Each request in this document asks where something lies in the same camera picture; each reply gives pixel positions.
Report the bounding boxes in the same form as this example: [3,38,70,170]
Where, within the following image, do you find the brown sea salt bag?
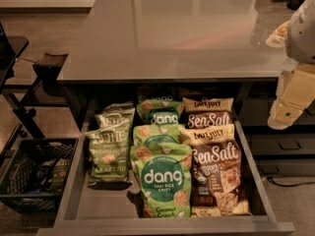
[179,124,250,217]
[183,98,233,129]

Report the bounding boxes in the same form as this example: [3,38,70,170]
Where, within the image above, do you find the black cable on floor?
[266,176,315,189]

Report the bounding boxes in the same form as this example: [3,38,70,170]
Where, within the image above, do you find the lower cabinet drawers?
[234,82,315,176]

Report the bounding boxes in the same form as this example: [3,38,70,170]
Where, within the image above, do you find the black chair at left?
[0,23,29,91]

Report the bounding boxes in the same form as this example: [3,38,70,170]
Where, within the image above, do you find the rear green dang chip bag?
[137,99,184,125]

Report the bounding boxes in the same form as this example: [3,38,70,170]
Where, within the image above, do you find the green jalapeno chip bag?
[94,102,135,128]
[84,120,133,186]

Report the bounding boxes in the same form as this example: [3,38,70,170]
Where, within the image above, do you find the black plastic crate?
[0,138,78,213]

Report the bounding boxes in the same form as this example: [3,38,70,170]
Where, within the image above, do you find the dark bar stool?
[2,53,68,138]

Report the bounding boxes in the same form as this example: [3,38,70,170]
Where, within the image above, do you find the front brown sea salt bag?
[179,124,250,217]

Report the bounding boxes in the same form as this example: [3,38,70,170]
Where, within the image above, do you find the rear brown sea salt bag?
[183,98,233,129]

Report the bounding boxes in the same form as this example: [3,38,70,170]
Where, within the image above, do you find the green dang chip bag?
[137,99,184,125]
[133,124,182,146]
[131,143,192,218]

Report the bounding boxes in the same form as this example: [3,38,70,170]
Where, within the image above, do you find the front green dang chip bag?
[131,143,192,218]

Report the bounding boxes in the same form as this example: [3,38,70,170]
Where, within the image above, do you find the middle green dang chip bag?
[133,124,182,146]

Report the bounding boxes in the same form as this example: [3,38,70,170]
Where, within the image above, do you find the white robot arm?
[266,0,315,130]

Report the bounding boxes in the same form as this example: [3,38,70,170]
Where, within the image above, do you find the grey open drawer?
[37,122,295,236]

